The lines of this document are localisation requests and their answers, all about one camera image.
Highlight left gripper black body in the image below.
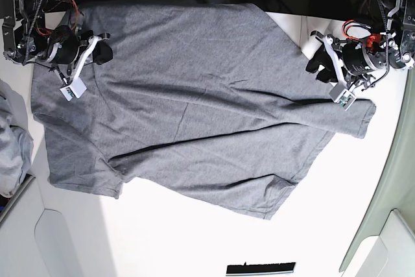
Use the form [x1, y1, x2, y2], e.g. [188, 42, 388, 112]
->
[311, 30, 394, 91]

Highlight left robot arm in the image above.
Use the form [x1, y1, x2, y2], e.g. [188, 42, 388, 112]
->
[305, 0, 414, 94]

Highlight grey clothes pile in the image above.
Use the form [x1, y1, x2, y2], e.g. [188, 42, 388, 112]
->
[1, 81, 33, 198]

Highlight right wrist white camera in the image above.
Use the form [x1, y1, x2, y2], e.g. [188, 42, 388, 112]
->
[60, 78, 87, 101]

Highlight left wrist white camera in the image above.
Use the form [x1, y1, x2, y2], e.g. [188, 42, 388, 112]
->
[329, 83, 357, 111]

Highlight white bin left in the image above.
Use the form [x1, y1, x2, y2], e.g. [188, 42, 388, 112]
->
[1, 176, 84, 276]

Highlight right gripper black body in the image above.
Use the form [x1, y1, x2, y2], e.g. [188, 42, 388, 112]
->
[37, 25, 110, 79]

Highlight white bin right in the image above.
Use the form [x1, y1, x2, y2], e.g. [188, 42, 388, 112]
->
[337, 208, 415, 277]

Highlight wrist white camera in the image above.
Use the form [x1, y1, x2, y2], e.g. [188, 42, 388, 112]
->
[329, 83, 357, 111]
[60, 78, 87, 101]

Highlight white bin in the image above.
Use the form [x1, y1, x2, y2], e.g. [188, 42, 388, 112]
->
[1, 176, 84, 276]
[337, 208, 415, 277]

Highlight grey t-shirt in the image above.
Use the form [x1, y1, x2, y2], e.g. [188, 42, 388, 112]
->
[31, 0, 376, 219]

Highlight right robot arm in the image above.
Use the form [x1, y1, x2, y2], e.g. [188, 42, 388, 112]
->
[1, 0, 113, 85]

